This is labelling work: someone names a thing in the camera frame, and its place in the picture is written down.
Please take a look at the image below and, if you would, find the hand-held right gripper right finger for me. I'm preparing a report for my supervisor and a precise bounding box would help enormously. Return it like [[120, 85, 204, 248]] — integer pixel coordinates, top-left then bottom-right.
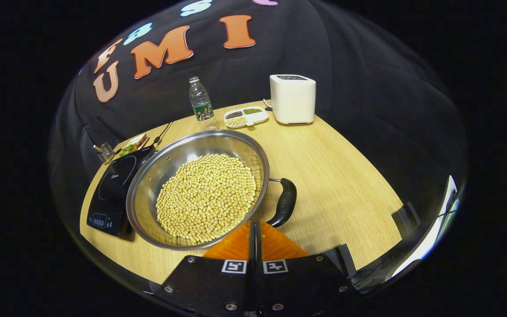
[[254, 219, 358, 317]]

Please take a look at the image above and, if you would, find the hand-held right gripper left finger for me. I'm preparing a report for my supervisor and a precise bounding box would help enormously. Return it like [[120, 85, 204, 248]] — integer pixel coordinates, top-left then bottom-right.
[[154, 220, 255, 317]]

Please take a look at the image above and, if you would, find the steel pot with black handles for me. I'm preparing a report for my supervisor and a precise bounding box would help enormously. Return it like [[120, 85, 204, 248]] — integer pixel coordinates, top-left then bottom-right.
[[125, 129, 298, 252]]

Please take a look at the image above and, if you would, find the black induction cooktop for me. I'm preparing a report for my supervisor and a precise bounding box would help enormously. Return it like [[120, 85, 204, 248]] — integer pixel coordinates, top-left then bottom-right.
[[86, 145, 158, 239]]

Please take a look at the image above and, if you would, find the pile of soybeans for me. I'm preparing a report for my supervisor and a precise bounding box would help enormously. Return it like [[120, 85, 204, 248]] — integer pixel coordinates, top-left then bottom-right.
[[155, 153, 258, 244]]

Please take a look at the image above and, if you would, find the white plate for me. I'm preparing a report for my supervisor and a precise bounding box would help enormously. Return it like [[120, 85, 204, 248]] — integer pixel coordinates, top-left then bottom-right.
[[118, 133, 151, 158]]

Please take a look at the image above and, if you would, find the white divided bean dish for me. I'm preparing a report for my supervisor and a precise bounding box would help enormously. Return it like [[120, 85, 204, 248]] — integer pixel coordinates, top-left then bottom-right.
[[223, 106, 270, 129]]

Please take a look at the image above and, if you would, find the clear plastic water bottle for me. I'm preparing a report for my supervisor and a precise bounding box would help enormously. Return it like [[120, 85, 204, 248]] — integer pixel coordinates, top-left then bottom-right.
[[188, 76, 218, 131]]

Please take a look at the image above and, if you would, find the white countertop appliance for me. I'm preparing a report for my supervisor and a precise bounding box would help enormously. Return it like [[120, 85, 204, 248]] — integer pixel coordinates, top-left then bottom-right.
[[269, 74, 317, 125]]

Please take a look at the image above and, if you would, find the black backdrop cloth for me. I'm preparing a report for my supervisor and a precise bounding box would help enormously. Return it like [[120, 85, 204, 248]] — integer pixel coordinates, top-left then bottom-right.
[[49, 0, 470, 247]]

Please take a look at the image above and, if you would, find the black bracket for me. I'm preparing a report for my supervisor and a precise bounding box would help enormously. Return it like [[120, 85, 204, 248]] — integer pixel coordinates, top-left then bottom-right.
[[392, 201, 422, 239]]

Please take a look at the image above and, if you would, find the black cooktop power cable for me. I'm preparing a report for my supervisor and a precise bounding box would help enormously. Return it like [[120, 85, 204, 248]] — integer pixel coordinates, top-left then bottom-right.
[[151, 121, 174, 148]]

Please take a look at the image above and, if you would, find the wire mesh basket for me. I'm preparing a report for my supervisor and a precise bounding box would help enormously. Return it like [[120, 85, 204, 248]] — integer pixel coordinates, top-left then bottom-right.
[[97, 141, 116, 165]]

